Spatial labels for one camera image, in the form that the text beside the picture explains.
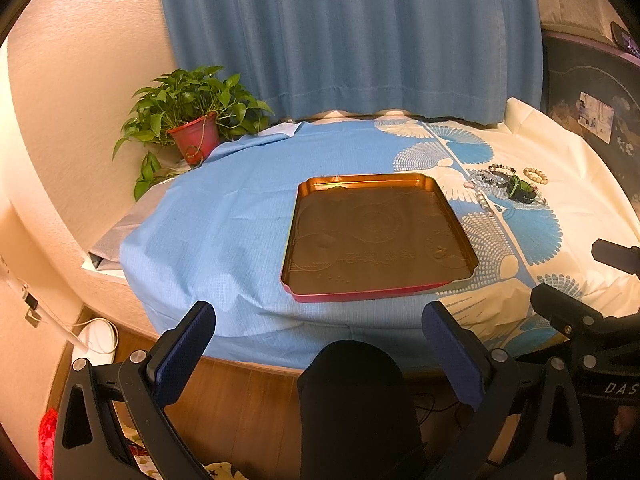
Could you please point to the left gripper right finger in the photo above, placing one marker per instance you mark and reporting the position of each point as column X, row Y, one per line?
column 548, row 442

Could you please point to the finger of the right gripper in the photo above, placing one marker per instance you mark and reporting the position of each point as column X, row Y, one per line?
column 626, row 259
column 570, row 316

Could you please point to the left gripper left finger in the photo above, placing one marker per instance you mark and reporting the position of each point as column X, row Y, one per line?
column 89, row 442

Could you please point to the black green watch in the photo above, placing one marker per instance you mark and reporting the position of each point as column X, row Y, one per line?
column 520, row 191

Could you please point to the red floral cloth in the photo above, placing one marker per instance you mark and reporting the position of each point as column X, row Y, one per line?
column 46, row 443

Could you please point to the white round device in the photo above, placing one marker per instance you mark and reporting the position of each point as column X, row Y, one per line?
column 100, row 339

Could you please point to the person's black-clad knee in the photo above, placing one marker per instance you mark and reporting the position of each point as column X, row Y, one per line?
column 358, row 419

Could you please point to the orange metal tray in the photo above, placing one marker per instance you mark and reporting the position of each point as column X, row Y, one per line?
column 373, row 236

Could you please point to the blue patterned bed cover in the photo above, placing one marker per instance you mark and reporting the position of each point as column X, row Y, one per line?
column 220, row 233

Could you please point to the blue curtain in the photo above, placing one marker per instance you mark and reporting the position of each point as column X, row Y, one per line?
column 436, row 58

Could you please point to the red flower pot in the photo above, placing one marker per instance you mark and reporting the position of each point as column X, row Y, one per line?
column 196, row 140

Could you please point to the green potted plant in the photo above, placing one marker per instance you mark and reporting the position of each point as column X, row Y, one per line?
column 178, row 97

